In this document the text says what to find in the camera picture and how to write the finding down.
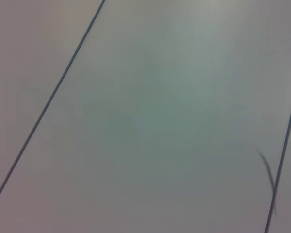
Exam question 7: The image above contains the thin dark strand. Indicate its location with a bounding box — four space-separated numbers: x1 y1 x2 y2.
256 147 277 217

